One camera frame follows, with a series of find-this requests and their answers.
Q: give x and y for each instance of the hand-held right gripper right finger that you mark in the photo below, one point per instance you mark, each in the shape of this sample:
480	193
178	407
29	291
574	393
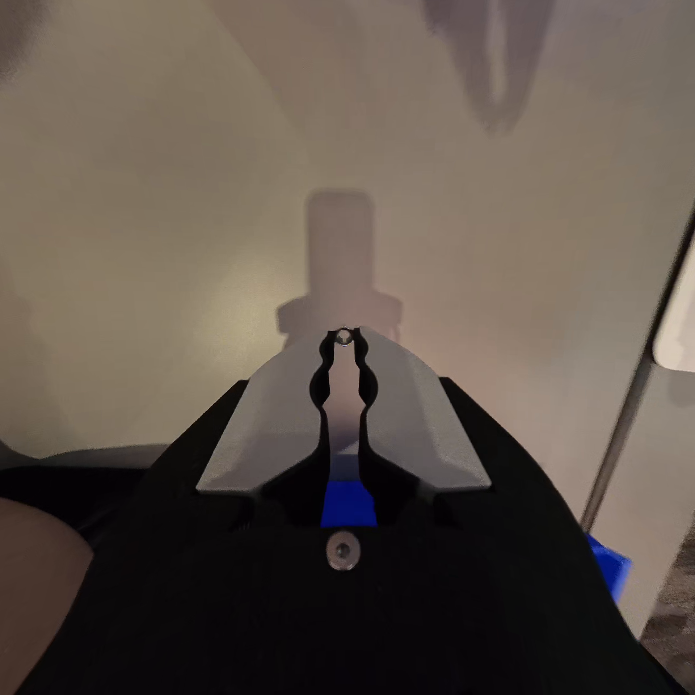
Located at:
418	429

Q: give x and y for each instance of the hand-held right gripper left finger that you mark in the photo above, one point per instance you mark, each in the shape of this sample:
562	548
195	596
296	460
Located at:
266	429

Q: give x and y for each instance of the blue plastic bin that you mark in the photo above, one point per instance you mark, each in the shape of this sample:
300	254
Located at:
347	505

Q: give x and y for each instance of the silver hex nut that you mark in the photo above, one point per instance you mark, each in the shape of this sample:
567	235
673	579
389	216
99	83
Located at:
348	340

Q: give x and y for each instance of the person's grey t-shirt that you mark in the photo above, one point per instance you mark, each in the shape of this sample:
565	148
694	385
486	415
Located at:
32	597

